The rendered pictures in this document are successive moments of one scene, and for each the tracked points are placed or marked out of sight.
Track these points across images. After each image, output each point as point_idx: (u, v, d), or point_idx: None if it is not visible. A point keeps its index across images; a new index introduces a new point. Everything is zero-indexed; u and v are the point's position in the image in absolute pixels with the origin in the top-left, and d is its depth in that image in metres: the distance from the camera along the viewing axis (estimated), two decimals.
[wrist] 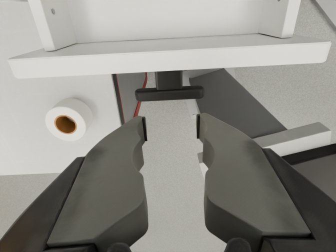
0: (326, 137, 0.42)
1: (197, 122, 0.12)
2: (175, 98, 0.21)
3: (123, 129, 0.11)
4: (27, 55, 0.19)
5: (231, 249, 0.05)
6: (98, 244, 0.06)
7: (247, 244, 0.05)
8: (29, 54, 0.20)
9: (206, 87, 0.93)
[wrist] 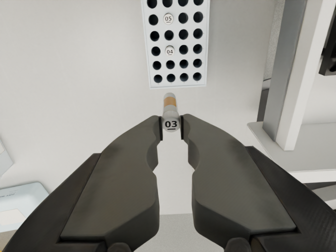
0: None
1: (181, 123, 0.12)
2: None
3: (139, 128, 0.11)
4: (284, 161, 0.22)
5: (231, 249, 0.05)
6: (109, 241, 0.06)
7: (247, 244, 0.05)
8: (278, 156, 0.23)
9: (261, 109, 0.96)
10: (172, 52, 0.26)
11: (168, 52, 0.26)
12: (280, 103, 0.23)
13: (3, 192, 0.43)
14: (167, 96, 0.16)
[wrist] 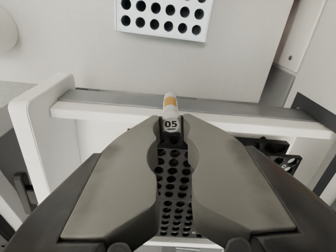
0: None
1: (181, 123, 0.12)
2: (21, 201, 0.27)
3: (139, 128, 0.11)
4: (38, 108, 0.20)
5: (231, 249, 0.05)
6: (109, 241, 0.06)
7: (247, 244, 0.05)
8: (42, 102, 0.21)
9: None
10: None
11: None
12: (102, 101, 0.24)
13: None
14: None
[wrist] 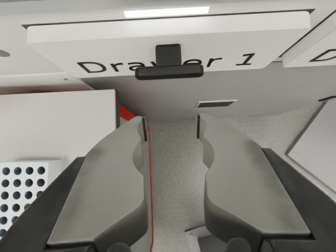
0: None
1: (197, 122, 0.12)
2: (175, 73, 0.21)
3: (123, 129, 0.11)
4: (45, 34, 0.22)
5: (231, 249, 0.05)
6: (98, 244, 0.06)
7: (247, 244, 0.05)
8: None
9: None
10: None
11: None
12: None
13: None
14: None
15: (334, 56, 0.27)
